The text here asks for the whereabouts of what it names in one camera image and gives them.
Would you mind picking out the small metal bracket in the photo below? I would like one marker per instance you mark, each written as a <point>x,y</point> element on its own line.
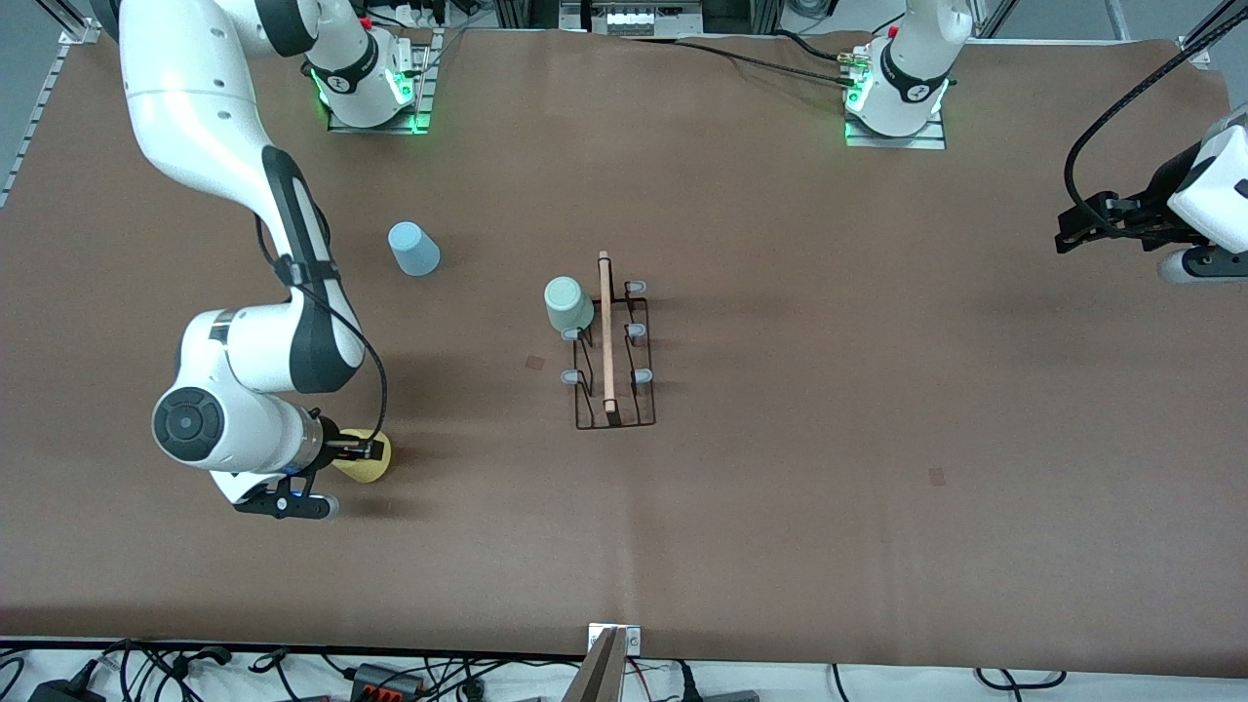
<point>634,639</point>

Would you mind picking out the black power adapter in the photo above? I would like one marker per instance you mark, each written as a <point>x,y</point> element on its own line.
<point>63,692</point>

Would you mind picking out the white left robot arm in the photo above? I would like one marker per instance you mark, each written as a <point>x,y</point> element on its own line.
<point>912,68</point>

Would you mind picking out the yellow cup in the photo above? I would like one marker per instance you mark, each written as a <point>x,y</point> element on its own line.
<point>370,473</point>

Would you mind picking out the left arm silver base plate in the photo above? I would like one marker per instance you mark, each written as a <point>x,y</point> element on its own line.
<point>897,142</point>

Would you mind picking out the light blue cup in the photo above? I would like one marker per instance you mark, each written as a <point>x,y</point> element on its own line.
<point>414,252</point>

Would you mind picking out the black equipment frame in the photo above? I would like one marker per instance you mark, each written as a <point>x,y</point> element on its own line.
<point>526,12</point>

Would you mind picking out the black box with orange connectors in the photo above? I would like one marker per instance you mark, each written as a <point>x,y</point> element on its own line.
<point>385,680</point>

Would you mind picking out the brown table mat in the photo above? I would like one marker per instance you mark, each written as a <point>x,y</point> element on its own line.
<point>780,536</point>

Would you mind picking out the right arm silver base plate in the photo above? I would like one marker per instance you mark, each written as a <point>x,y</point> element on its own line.
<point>375,128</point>

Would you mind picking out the white power strip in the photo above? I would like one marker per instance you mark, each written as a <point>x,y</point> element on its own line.
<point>419,15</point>

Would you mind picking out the pale teal cup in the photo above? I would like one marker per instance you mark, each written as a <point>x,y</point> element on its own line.
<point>565,302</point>

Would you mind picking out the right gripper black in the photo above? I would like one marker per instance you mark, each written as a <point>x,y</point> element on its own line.
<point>330,441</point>

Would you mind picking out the grey socket box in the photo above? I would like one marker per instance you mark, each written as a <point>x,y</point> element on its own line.
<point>634,18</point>

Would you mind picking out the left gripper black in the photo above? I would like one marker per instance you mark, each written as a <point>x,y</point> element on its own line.
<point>1149,211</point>

